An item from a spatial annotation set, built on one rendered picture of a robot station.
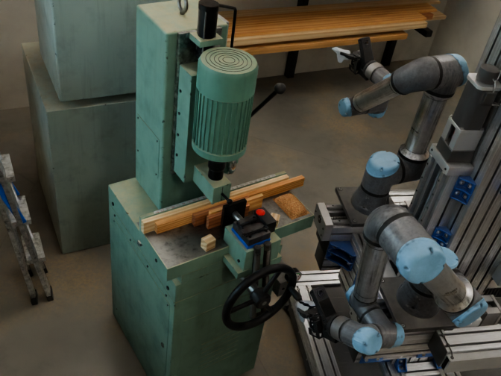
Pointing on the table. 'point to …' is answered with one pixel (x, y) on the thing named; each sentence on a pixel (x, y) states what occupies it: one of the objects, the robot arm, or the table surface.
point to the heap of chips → (291, 206)
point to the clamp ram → (233, 212)
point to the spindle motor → (224, 103)
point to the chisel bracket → (209, 187)
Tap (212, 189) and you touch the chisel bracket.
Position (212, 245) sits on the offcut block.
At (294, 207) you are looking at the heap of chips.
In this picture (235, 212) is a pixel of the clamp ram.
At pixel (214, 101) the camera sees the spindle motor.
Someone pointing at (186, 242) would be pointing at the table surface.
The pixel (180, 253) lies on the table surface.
